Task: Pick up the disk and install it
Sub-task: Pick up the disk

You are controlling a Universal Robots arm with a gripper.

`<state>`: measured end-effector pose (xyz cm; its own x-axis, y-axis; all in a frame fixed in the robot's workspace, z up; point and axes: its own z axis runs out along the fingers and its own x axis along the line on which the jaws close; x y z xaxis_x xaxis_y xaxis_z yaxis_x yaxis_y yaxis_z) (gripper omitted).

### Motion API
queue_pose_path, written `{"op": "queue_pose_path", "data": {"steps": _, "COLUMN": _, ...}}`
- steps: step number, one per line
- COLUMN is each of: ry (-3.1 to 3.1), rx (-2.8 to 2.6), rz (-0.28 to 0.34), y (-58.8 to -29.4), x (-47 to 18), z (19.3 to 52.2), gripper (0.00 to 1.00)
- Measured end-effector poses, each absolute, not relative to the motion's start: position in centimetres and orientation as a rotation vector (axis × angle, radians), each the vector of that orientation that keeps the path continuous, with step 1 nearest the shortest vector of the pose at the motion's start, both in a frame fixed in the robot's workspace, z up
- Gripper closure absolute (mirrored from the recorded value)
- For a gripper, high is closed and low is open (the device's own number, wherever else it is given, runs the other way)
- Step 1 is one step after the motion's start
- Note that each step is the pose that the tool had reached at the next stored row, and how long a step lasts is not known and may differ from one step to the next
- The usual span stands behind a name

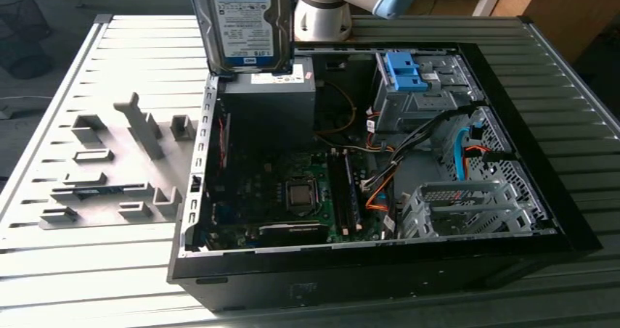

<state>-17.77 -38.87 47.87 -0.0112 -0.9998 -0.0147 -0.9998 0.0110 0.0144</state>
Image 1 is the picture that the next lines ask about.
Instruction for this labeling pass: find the black graphics card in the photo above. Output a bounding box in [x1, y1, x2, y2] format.
[257, 221, 330, 247]

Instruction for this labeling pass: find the blue drive latch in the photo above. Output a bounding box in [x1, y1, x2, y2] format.
[386, 52, 430, 92]

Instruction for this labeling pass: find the grey metal drive cage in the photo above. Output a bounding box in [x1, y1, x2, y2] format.
[371, 51, 485, 135]

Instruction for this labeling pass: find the black cable bundle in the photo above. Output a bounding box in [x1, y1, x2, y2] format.
[382, 106, 474, 165]

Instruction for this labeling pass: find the grey power supply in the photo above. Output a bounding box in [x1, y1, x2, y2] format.
[220, 61, 319, 144]

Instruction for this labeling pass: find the green motherboard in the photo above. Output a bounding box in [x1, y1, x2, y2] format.
[205, 146, 388, 251]

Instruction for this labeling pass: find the orange wire bundle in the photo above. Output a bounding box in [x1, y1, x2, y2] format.
[363, 175, 392, 211]

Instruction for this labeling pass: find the black waste bin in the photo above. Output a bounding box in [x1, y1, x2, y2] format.
[0, 0, 54, 81]

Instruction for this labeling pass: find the orange red wire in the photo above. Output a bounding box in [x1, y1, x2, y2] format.
[462, 145, 493, 169]

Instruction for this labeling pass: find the white cable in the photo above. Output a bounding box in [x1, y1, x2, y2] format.
[0, 94, 54, 102]

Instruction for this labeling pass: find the yellow wire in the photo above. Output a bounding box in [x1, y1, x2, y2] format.
[314, 83, 358, 136]

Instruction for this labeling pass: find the CPU socket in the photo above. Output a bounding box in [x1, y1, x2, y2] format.
[283, 175, 320, 213]

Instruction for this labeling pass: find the black RAM stick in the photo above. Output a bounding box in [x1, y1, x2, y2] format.
[340, 148, 364, 231]

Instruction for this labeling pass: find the grey metal disk bay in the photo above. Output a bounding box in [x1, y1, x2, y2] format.
[399, 180, 538, 239]

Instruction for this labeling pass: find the brown wooden cabinet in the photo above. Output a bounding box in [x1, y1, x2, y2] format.
[525, 0, 620, 66]

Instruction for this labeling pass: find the hard disk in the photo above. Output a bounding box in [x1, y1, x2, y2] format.
[184, 0, 298, 77]

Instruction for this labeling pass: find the grey parts rack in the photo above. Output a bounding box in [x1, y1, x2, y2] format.
[37, 91, 200, 231]

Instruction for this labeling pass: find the blue wire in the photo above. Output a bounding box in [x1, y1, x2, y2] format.
[454, 126, 478, 182]

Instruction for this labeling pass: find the black PC case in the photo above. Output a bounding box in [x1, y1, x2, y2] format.
[165, 41, 604, 313]

